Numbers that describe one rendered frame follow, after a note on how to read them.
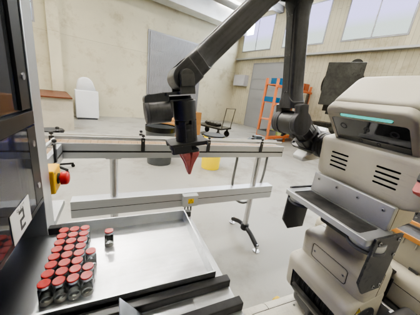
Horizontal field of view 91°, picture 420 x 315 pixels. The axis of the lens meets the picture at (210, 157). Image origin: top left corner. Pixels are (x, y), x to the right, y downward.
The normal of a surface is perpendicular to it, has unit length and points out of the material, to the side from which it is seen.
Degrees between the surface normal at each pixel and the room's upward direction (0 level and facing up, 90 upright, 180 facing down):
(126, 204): 90
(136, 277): 0
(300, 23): 86
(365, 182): 98
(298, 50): 86
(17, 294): 0
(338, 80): 90
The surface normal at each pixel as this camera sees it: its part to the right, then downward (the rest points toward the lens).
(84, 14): 0.59, 0.30
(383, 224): -0.92, 0.00
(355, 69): -0.66, 0.14
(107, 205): 0.39, 0.31
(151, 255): 0.12, -0.95
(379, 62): -0.80, 0.07
